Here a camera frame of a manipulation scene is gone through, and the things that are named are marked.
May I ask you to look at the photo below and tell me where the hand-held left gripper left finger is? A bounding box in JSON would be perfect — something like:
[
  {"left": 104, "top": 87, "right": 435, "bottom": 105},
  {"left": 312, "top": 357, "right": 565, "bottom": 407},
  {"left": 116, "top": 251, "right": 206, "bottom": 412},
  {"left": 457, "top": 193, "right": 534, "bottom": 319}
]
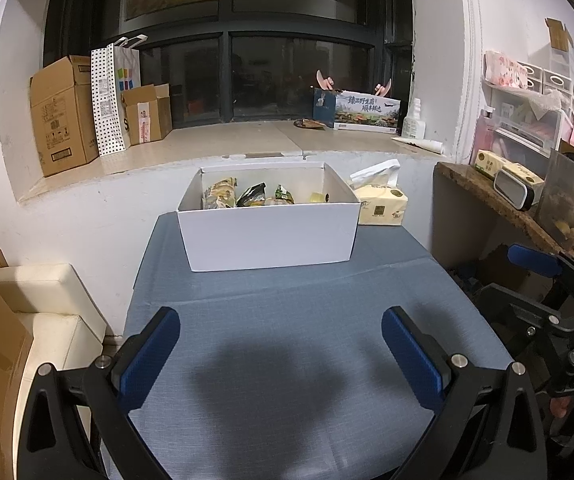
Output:
[{"left": 17, "top": 306, "right": 182, "bottom": 480}]

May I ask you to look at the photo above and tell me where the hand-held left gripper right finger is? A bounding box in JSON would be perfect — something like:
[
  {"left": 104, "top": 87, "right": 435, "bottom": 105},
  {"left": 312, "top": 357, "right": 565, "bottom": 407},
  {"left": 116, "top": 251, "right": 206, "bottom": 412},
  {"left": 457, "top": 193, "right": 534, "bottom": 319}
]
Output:
[{"left": 382, "top": 305, "right": 548, "bottom": 480}]

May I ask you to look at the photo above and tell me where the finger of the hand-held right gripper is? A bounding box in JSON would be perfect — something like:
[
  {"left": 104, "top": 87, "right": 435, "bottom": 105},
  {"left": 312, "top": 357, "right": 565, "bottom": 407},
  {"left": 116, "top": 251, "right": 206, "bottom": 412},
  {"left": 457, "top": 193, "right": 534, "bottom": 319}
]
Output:
[
  {"left": 474, "top": 283, "right": 574, "bottom": 356},
  {"left": 508, "top": 243, "right": 574, "bottom": 291}
]

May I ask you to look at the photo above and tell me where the white cardboard box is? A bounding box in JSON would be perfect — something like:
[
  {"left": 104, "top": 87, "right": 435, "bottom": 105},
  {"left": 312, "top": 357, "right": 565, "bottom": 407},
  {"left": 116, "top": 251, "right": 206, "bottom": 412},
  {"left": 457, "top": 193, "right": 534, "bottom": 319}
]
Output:
[{"left": 176, "top": 161, "right": 362, "bottom": 273}]

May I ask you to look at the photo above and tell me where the yellow round chips packet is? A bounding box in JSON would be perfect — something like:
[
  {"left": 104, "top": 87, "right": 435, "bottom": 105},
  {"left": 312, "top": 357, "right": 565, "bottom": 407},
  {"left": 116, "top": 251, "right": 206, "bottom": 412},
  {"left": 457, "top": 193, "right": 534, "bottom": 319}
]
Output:
[{"left": 202, "top": 176, "right": 240, "bottom": 211}]

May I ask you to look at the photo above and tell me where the person's right hand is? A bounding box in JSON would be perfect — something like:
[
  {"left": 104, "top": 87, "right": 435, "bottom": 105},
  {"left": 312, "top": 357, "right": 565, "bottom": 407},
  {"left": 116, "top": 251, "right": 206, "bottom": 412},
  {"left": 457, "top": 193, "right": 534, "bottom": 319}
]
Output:
[{"left": 549, "top": 395, "right": 574, "bottom": 418}]

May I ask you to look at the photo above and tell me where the clear acrylic box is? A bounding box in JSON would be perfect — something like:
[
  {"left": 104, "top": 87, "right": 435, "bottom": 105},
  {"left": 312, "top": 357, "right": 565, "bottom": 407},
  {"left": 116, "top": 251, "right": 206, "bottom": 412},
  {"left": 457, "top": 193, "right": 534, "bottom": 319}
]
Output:
[{"left": 537, "top": 147, "right": 574, "bottom": 253}]

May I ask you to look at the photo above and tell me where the grey alarm clock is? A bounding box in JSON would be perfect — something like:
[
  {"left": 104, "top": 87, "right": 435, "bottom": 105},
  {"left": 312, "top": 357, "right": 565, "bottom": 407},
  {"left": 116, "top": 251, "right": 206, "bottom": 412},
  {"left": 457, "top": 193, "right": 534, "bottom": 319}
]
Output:
[{"left": 493, "top": 166, "right": 535, "bottom": 211}]

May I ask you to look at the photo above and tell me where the wooden side shelf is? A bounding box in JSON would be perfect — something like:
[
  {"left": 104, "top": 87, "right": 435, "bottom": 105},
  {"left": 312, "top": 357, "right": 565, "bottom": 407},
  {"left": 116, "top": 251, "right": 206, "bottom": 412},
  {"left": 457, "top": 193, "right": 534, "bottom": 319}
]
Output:
[{"left": 434, "top": 161, "right": 574, "bottom": 261}]

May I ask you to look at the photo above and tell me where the yellow green carton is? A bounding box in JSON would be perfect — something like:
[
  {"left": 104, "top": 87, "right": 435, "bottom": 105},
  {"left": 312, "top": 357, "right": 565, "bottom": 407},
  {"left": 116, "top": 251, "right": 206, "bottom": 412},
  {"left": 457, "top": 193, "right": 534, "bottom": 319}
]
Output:
[{"left": 474, "top": 150, "right": 545, "bottom": 192}]

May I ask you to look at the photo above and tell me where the cream sofa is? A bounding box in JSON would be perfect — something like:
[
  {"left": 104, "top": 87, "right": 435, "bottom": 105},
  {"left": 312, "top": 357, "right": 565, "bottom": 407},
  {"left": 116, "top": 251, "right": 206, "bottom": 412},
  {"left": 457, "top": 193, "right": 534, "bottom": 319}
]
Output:
[{"left": 0, "top": 261, "right": 108, "bottom": 461}]

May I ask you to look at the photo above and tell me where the blue tablecloth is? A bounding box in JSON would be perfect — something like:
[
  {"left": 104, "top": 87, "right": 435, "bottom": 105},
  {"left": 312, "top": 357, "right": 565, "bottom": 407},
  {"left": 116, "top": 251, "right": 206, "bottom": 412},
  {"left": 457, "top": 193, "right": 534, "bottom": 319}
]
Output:
[{"left": 102, "top": 212, "right": 515, "bottom": 480}]

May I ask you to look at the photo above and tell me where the white drawer organizer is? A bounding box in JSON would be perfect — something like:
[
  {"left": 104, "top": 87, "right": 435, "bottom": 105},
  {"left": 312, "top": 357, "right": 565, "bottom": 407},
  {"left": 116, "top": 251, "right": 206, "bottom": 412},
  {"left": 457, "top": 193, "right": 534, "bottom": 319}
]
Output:
[{"left": 482, "top": 62, "right": 574, "bottom": 158}]

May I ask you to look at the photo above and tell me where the pink bottle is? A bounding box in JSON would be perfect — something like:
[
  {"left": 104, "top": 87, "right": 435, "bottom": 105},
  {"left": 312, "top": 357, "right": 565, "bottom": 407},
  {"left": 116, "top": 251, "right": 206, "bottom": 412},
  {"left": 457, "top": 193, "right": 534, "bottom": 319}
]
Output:
[{"left": 475, "top": 106, "right": 498, "bottom": 153}]

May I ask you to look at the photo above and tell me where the yellow tissue pack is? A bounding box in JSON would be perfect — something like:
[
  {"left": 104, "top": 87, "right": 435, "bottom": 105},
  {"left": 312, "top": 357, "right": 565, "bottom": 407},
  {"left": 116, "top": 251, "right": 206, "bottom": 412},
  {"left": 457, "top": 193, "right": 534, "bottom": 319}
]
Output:
[{"left": 349, "top": 158, "right": 409, "bottom": 226}]

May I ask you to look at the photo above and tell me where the white plastic bottle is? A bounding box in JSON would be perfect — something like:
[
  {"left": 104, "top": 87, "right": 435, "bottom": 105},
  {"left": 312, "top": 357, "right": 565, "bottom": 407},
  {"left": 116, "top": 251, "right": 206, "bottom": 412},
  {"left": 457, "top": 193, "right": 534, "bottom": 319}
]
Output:
[{"left": 401, "top": 98, "right": 425, "bottom": 139}]

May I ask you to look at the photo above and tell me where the black snack packet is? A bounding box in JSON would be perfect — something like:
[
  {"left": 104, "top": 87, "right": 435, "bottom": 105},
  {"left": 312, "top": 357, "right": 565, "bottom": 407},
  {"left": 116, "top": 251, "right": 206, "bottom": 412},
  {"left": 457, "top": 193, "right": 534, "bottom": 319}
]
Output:
[{"left": 236, "top": 182, "right": 268, "bottom": 208}]

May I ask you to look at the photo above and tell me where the pink floral pouch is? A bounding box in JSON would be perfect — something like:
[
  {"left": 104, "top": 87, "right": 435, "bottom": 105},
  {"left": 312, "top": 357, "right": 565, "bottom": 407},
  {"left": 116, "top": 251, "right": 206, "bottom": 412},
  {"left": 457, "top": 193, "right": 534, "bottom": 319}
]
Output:
[{"left": 484, "top": 51, "right": 530, "bottom": 90}]

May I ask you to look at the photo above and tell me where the printed landscape gift box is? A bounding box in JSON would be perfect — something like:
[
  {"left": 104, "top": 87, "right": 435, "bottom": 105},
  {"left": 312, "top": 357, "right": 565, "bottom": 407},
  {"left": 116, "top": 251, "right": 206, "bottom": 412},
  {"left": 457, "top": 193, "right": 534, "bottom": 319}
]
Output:
[{"left": 333, "top": 91, "right": 402, "bottom": 133}]

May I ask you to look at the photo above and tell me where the small open cardboard box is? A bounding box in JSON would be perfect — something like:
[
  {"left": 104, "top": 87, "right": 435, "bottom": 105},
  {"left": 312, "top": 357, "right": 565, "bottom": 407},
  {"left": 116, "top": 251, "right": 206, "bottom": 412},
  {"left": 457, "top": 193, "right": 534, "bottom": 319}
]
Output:
[{"left": 121, "top": 83, "right": 173, "bottom": 147}]

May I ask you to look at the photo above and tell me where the white dotted paper bag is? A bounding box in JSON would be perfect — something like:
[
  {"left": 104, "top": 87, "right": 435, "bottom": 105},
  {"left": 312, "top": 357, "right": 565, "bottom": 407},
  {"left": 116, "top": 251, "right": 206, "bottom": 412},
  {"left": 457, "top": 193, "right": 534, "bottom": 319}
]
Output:
[{"left": 90, "top": 42, "right": 128, "bottom": 157}]

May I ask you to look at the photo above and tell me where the large brown cardboard box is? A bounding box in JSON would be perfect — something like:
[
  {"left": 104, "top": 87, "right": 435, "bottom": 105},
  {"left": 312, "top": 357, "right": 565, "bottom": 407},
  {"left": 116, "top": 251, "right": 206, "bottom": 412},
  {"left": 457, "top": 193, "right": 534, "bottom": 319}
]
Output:
[{"left": 30, "top": 55, "right": 100, "bottom": 178}]

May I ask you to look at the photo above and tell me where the dark blue small box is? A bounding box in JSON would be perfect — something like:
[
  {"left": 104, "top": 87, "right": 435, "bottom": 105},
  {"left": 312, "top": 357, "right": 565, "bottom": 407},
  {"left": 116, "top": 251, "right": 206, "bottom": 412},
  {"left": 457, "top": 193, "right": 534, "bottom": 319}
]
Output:
[{"left": 312, "top": 87, "right": 340, "bottom": 127}]

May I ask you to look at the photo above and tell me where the white bag with coloured squares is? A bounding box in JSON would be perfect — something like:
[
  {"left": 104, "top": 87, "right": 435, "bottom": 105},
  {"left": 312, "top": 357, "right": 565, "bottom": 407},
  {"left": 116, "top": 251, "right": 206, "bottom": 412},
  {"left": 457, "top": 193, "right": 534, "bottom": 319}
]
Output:
[{"left": 112, "top": 35, "right": 148, "bottom": 106}]

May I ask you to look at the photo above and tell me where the cardboard piece on wall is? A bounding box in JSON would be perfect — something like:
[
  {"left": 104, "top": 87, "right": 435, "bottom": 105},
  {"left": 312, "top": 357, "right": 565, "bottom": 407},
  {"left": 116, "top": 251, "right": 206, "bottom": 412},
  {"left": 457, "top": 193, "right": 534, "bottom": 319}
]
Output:
[{"left": 545, "top": 17, "right": 574, "bottom": 52}]

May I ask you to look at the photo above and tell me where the black window frame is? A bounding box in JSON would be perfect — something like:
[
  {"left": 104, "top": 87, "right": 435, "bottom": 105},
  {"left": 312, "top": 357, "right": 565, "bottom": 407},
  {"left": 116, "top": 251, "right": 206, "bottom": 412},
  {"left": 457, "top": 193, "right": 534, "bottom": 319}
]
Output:
[{"left": 42, "top": 0, "right": 415, "bottom": 131}]

